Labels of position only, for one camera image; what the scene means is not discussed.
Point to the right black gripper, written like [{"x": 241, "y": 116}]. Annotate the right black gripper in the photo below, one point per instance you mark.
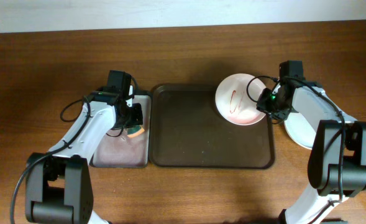
[{"x": 261, "y": 105}]

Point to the pink plate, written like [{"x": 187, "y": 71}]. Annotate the pink plate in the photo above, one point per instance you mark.
[{"x": 232, "y": 101}]

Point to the orange green sponge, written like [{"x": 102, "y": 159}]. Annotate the orange green sponge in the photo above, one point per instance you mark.
[{"x": 135, "y": 131}]

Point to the large dark brown tray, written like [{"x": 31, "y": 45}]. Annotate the large dark brown tray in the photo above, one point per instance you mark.
[{"x": 187, "y": 131}]

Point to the white plate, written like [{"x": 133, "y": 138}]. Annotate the white plate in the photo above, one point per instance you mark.
[{"x": 301, "y": 130}]

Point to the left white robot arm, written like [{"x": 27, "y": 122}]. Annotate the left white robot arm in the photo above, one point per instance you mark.
[{"x": 58, "y": 185}]

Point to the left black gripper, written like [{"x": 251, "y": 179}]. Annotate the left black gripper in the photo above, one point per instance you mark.
[{"x": 138, "y": 119}]

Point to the small metal tray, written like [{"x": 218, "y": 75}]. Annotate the small metal tray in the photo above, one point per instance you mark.
[{"x": 116, "y": 149}]

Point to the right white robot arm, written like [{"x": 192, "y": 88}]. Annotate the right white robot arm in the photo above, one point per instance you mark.
[{"x": 337, "y": 163}]

